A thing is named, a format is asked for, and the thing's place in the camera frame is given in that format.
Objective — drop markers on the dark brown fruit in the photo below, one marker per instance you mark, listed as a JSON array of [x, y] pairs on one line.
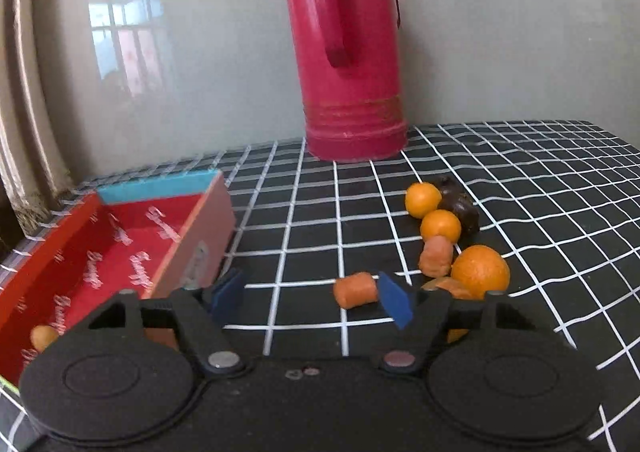
[[460, 211]]

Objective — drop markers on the large orange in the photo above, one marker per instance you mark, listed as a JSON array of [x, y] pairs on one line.
[[480, 272]]

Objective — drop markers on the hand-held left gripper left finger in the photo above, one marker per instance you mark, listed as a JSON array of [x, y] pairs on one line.
[[227, 296]]

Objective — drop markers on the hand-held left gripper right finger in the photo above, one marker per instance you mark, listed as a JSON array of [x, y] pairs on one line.
[[395, 299]]

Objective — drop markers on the red cardboard box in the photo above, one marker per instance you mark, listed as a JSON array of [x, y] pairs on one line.
[[115, 252]]

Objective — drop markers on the black white grid tablecloth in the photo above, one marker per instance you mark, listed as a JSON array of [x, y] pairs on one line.
[[310, 212]]

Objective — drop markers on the orange fruit piece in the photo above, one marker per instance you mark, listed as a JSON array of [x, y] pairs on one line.
[[457, 335], [355, 289], [450, 287], [436, 257]]

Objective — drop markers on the red thermos flask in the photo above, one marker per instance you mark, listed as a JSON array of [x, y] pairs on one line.
[[350, 57]]

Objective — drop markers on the small orange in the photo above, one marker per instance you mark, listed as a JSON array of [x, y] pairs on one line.
[[440, 226], [420, 198], [44, 336]]

